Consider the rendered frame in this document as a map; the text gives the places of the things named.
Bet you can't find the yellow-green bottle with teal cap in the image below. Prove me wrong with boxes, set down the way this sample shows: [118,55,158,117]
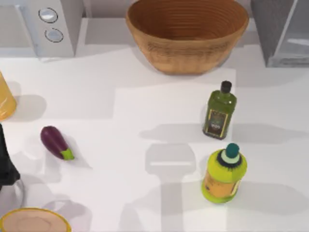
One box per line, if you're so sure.
[201,143,248,203]

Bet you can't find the pale microwave oven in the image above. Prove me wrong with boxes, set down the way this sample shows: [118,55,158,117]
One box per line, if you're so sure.
[0,0,88,58]

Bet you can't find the dark green glass bottle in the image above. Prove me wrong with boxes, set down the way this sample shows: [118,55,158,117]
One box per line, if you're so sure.
[202,80,238,141]

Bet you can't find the purple eggplant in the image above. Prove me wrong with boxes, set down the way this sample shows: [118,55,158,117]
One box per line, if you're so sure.
[40,126,75,160]

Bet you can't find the yellow-rimmed round can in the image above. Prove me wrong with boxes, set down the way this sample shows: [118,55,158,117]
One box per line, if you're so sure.
[0,207,72,232]

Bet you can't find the round microwave knob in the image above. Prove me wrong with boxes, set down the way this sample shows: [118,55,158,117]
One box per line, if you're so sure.
[44,28,65,43]
[38,7,59,24]

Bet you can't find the brown wicker basket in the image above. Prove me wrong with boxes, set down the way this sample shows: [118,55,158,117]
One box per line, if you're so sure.
[125,0,250,75]

